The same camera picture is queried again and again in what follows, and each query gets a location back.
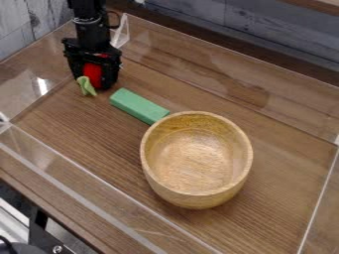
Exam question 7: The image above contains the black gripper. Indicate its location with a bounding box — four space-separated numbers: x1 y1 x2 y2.
63 15 121 89

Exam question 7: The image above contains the red plush strawberry toy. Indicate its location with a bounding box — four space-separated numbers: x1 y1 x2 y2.
77 63 101 96

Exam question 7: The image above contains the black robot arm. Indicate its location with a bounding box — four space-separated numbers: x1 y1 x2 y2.
61 0 121 90

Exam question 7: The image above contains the green rectangular block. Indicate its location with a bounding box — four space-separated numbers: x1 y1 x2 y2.
109 88 169 125

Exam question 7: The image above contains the wooden bowl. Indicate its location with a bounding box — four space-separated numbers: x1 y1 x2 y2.
140 111 255 209

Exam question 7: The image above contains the clear acrylic tray wall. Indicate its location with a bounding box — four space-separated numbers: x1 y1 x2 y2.
0 17 339 254

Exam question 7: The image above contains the black metal table frame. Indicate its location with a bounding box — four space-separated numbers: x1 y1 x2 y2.
28 206 76 254

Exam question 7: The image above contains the black cable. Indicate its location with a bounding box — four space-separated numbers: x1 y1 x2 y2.
0 235 19 254

